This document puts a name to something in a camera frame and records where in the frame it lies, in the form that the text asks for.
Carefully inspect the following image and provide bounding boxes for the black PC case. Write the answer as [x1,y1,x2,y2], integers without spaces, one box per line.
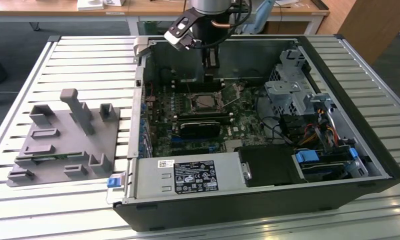
[112,34,400,232]

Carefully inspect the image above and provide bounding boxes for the copper coloured cable sleeve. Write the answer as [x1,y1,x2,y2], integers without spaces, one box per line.
[209,19,233,29]

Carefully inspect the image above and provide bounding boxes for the thin metal locking lever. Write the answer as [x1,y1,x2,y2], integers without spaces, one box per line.
[183,74,192,95]

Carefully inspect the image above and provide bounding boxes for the black RAM slot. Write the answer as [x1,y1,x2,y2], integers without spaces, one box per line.
[179,119,232,124]
[172,87,223,93]
[171,81,223,87]
[177,115,231,120]
[172,84,223,90]
[176,113,229,118]
[177,117,231,122]

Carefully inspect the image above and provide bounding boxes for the black plastic shroud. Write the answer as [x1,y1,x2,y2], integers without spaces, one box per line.
[237,146,303,188]

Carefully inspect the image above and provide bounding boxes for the green motherboard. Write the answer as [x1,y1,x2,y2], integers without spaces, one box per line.
[143,82,271,160]

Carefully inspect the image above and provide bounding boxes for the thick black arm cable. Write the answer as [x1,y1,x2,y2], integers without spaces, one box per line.
[199,0,255,49]

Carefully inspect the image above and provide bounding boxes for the blue plastic latch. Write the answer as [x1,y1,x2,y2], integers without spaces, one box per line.
[105,176,121,189]

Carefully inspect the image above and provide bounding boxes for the silver chipset heatsink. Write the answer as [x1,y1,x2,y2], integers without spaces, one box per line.
[225,140,247,152]

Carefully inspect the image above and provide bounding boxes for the grey parts rack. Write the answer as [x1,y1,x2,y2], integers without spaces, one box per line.
[5,87,123,188]

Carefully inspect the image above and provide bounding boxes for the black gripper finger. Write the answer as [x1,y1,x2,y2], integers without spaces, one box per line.
[211,46,221,83]
[201,46,212,83]

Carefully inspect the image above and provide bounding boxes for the blue disk carrier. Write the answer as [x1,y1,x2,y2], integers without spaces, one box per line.
[295,149,321,163]

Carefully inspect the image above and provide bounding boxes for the black graphics card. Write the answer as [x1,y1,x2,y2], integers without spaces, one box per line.
[177,121,223,140]

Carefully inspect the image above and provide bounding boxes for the CPU socket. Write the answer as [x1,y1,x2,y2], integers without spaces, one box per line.
[188,91,227,115]

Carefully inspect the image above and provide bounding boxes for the grey power supply unit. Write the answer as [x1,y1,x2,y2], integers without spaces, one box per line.
[125,152,249,205]

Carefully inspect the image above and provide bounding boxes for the yellow wire bundle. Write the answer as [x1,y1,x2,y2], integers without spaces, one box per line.
[299,124,323,147]

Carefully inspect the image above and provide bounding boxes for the silver CPU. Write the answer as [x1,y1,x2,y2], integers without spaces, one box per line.
[195,94,219,110]

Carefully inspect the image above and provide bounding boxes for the wooden cabinet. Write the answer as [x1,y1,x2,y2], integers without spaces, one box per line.
[316,0,400,66]

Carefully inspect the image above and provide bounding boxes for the green RAM stick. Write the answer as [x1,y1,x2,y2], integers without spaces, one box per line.
[16,152,85,162]

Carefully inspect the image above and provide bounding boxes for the white box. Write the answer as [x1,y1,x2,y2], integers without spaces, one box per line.
[76,0,105,11]

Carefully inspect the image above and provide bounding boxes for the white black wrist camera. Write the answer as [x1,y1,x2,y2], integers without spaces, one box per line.
[163,9,201,52]

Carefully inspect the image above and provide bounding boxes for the long wooden desk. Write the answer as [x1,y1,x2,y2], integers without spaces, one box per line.
[0,0,331,36]

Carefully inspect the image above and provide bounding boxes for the black round cable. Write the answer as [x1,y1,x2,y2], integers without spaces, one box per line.
[256,88,289,146]

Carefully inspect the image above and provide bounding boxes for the white papers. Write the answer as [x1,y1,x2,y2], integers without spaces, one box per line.
[273,0,309,8]

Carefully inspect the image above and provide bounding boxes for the red orange wire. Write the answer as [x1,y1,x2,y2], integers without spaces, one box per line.
[329,126,342,145]

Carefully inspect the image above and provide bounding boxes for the silver metal drive cage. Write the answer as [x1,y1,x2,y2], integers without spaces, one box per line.
[263,48,331,118]

